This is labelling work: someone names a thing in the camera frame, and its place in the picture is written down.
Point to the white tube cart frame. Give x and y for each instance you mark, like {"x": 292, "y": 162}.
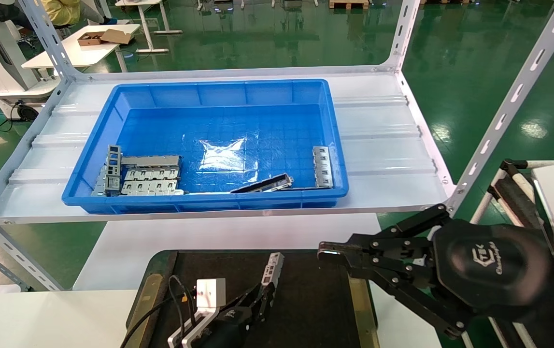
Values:
{"x": 511, "y": 195}

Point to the person in yellow jacket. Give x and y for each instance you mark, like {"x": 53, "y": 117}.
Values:
{"x": 62, "y": 10}

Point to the grey upright metal bracket part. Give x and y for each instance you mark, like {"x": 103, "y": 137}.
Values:
{"x": 113, "y": 169}

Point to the dark long metal bracket part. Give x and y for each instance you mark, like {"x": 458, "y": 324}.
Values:
{"x": 267, "y": 183}

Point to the black tray container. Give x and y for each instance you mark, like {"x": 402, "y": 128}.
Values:
{"x": 315, "y": 299}

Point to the blue plastic bin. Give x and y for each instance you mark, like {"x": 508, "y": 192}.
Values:
{"x": 219, "y": 94}

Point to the clear plastic bag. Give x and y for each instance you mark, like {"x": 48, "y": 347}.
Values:
{"x": 223, "y": 154}

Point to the open cardboard box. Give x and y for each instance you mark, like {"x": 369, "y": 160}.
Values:
{"x": 112, "y": 36}

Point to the wooden pallet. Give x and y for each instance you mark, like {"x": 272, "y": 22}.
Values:
{"x": 349, "y": 4}

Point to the grey long metal bracket part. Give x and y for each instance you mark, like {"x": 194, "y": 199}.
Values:
{"x": 151, "y": 161}

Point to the silver flat slotted metal part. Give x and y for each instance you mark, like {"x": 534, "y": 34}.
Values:
{"x": 323, "y": 166}

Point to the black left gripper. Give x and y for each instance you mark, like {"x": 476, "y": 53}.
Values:
{"x": 231, "y": 328}

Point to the white metal shelf rack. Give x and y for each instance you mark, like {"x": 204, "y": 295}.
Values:
{"x": 404, "y": 34}

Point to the white work table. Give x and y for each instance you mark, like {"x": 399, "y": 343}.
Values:
{"x": 83, "y": 53}

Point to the silver bracket with rectangular cutouts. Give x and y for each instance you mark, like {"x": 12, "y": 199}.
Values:
{"x": 273, "y": 270}

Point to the white desk with legs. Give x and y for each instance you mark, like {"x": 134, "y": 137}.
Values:
{"x": 149, "y": 24}

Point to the grey small metal bracket part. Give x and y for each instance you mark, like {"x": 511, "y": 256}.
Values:
{"x": 100, "y": 183}

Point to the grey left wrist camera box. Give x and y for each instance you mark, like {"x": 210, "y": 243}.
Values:
{"x": 209, "y": 295}

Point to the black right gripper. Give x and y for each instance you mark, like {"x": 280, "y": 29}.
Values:
{"x": 494, "y": 263}

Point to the silver slotted metal bracket part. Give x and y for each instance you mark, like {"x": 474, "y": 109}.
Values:
{"x": 153, "y": 174}
{"x": 151, "y": 186}

